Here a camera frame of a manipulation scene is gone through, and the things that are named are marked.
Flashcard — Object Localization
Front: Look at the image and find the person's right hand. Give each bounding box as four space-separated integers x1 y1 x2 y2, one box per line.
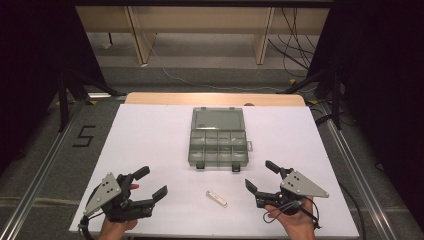
264 197 317 240

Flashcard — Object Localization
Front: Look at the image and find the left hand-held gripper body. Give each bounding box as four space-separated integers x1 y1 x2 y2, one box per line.
83 171 155 223

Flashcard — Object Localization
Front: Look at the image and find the black curtain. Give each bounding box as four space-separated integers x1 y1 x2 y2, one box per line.
305 0 424 232
0 0 108 174

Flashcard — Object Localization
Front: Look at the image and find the clear grey plastic compartment box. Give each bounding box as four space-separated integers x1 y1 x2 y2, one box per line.
187 106 254 173

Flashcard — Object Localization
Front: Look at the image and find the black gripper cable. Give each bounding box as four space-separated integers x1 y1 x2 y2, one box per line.
262 195 323 231
77 211 105 240

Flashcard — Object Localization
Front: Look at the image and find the metal floor rail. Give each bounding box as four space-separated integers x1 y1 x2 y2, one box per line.
0 99 88 240
319 101 398 240

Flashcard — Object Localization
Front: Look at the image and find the white floor cable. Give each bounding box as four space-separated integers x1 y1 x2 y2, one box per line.
145 31 318 94

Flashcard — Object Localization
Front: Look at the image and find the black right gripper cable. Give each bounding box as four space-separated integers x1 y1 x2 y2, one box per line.
262 195 323 231

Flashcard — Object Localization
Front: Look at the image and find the bundle of black cables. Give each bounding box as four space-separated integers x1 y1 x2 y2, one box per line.
267 7 318 78

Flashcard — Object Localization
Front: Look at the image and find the black metal stand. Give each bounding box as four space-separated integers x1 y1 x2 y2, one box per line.
282 66 344 131
57 69 128 133

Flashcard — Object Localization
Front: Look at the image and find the black floor cable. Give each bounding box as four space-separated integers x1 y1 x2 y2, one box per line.
339 182 367 240

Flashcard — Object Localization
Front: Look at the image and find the light wooden desk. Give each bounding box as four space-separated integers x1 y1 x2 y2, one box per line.
258 7 331 66
75 5 145 66
128 6 268 66

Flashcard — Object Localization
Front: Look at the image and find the small white plastic stick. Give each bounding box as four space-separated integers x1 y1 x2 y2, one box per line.
205 189 229 209

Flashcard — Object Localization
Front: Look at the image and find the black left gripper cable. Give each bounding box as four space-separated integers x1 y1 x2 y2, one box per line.
77 211 105 240

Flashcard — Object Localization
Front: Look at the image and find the black tape floor numeral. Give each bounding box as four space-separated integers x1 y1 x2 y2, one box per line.
72 125 97 149

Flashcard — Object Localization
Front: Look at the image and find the person's left hand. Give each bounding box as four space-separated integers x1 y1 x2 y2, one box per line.
96 183 140 240

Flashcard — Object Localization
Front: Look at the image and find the white table mat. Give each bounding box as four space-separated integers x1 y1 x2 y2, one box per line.
69 103 360 239

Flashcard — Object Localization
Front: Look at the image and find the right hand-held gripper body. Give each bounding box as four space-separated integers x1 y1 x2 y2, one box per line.
254 167 331 216

